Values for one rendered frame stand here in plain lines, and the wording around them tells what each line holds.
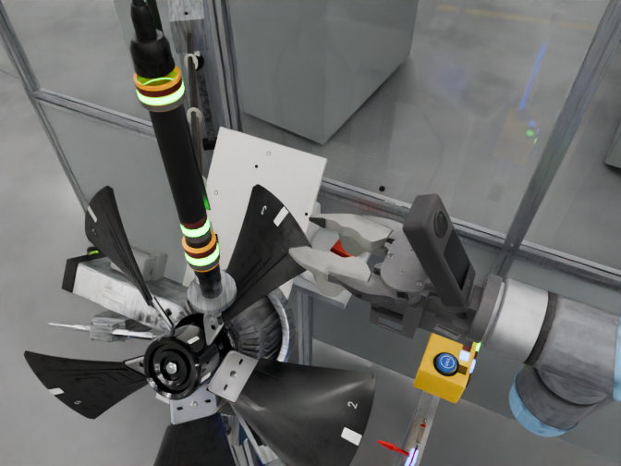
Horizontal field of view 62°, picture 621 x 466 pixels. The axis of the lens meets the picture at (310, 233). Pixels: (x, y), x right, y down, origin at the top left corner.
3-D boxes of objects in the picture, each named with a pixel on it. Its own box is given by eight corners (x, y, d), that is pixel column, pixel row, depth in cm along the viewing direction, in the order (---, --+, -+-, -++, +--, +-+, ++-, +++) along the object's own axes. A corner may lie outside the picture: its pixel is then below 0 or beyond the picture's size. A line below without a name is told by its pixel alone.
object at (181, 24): (176, 31, 116) (167, -7, 109) (207, 29, 116) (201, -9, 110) (176, 56, 109) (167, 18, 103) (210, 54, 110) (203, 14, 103)
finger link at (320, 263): (284, 296, 58) (366, 313, 56) (281, 264, 53) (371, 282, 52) (290, 274, 59) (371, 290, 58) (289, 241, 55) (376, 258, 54)
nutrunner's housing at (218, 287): (201, 294, 79) (115, -6, 44) (226, 290, 80) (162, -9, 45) (202, 315, 77) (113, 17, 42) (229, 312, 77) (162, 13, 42)
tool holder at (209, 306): (187, 267, 80) (175, 225, 72) (233, 261, 80) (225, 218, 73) (188, 318, 74) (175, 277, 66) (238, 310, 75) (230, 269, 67)
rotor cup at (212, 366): (172, 310, 107) (131, 327, 94) (236, 313, 102) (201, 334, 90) (176, 377, 108) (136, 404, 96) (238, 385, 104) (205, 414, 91)
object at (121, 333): (184, 344, 110) (53, 326, 121) (184, 334, 110) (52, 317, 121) (178, 347, 108) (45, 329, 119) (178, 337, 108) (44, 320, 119)
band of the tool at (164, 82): (141, 91, 52) (134, 65, 50) (185, 86, 52) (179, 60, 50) (140, 116, 49) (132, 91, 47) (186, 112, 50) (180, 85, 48)
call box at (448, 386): (431, 332, 127) (439, 309, 119) (472, 348, 124) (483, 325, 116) (411, 389, 118) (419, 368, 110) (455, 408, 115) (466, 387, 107)
